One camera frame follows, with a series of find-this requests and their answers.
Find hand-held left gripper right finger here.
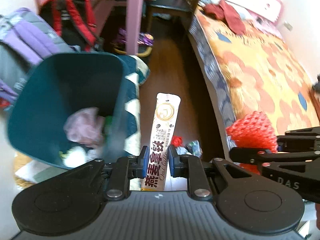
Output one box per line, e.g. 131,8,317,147
168,145,240,201

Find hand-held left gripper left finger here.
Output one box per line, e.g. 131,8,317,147
72,145,148,201

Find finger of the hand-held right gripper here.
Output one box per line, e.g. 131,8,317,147
277,127,320,150
229,147,320,164

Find patterned wrapper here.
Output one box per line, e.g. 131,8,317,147
185,140,203,158

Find red foam net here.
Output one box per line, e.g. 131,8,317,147
226,111,278,175

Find white drink sachet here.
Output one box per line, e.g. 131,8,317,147
140,93,181,192

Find pink plastic bag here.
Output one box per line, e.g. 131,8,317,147
64,107,105,146

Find dark teal trash bin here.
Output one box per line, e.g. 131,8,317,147
7,52,130,170

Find dark clothes pile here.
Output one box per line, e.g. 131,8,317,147
311,74,320,98

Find teal quilted mat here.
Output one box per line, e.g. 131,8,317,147
117,54,151,190

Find orange floral bedsheet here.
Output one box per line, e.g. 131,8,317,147
187,5,320,175

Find yellow patterned mat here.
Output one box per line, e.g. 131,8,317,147
14,152,52,191

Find purple bag with yellow trim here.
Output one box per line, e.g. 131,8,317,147
112,27,155,57

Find red garment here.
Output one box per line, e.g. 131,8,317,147
202,0,247,35

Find pink desk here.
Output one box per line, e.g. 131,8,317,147
36,0,162,56

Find dark wooden chair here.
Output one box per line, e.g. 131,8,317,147
146,0,208,34

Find black red backpack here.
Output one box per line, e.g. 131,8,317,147
39,0,101,53

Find purple grey backpack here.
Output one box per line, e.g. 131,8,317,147
0,7,68,111

